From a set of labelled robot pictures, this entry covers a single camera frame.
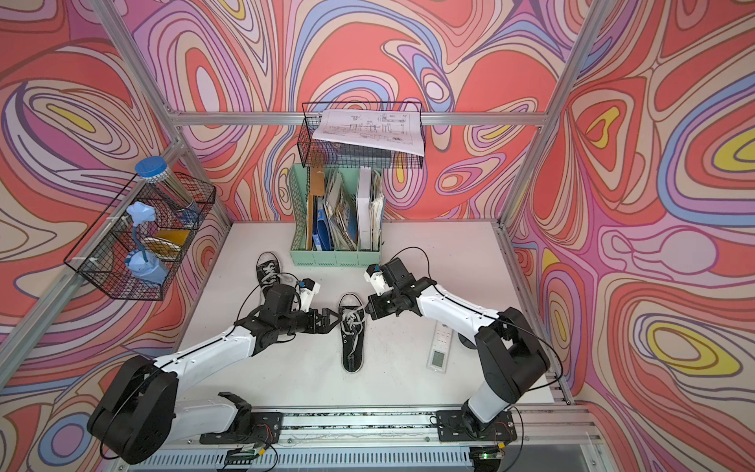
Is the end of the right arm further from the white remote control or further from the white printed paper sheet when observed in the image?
the white printed paper sheet

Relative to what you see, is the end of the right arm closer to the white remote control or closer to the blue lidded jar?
the white remote control

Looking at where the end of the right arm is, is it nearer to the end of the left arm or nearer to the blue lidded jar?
the end of the left arm

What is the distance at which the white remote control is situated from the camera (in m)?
0.84

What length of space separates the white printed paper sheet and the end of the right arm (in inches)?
12.3

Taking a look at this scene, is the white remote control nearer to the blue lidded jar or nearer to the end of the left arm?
the end of the left arm

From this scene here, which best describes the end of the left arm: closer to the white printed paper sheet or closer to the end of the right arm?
the end of the right arm

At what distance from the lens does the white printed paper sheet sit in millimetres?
779

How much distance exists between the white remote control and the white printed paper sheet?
542mm

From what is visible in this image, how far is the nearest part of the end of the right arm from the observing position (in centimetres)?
64

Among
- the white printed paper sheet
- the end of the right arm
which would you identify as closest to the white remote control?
the end of the right arm
